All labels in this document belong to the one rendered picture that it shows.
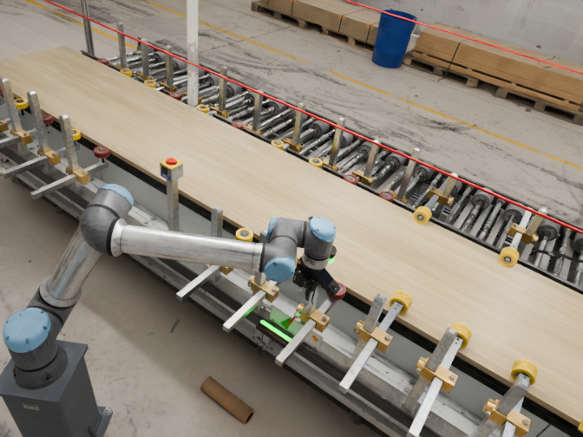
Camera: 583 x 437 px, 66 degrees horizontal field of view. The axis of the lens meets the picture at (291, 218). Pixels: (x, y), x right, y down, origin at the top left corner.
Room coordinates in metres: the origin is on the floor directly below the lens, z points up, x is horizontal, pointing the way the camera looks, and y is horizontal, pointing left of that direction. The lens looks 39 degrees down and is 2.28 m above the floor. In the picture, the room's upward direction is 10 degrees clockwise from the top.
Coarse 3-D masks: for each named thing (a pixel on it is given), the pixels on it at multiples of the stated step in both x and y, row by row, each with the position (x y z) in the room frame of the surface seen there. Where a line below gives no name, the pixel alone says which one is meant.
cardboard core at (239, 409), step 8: (208, 384) 1.24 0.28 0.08; (216, 384) 1.25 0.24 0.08; (208, 392) 1.21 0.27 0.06; (216, 392) 1.21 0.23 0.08; (224, 392) 1.22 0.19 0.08; (216, 400) 1.18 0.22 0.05; (224, 400) 1.18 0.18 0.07; (232, 400) 1.18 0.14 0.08; (240, 400) 1.20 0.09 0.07; (232, 408) 1.14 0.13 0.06; (240, 408) 1.14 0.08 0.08; (248, 408) 1.15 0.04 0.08; (240, 416) 1.11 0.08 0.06; (248, 416) 1.15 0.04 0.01
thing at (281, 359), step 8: (328, 304) 1.24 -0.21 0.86; (312, 320) 1.15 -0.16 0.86; (304, 328) 1.10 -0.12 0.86; (312, 328) 1.12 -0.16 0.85; (296, 336) 1.06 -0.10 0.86; (304, 336) 1.06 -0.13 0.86; (288, 344) 1.02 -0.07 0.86; (296, 344) 1.02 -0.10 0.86; (288, 352) 0.98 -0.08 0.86; (280, 360) 0.94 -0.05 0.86
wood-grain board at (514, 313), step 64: (0, 64) 2.82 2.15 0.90; (64, 64) 2.99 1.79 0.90; (128, 128) 2.28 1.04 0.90; (192, 128) 2.41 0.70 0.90; (192, 192) 1.78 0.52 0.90; (256, 192) 1.88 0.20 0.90; (320, 192) 1.98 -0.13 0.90; (384, 256) 1.56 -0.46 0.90; (448, 256) 1.64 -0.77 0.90; (448, 320) 1.24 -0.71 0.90; (512, 320) 1.30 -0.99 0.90; (576, 320) 1.37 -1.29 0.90; (512, 384) 0.99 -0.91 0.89; (576, 384) 1.04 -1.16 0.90
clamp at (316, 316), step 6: (300, 306) 1.20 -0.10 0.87; (312, 312) 1.18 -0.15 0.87; (318, 312) 1.19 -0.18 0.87; (300, 318) 1.18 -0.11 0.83; (306, 318) 1.16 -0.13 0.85; (312, 318) 1.15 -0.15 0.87; (318, 318) 1.16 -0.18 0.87; (330, 318) 1.17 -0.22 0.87; (318, 324) 1.14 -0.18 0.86; (324, 324) 1.13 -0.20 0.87; (318, 330) 1.13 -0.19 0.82
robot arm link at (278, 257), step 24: (96, 216) 0.97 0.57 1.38; (96, 240) 0.91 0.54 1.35; (120, 240) 0.92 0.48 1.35; (144, 240) 0.93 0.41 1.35; (168, 240) 0.94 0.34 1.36; (192, 240) 0.95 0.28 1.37; (216, 240) 0.97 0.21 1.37; (240, 240) 1.00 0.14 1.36; (288, 240) 1.02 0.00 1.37; (216, 264) 0.93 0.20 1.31; (240, 264) 0.93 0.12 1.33; (264, 264) 0.93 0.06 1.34; (288, 264) 0.93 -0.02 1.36
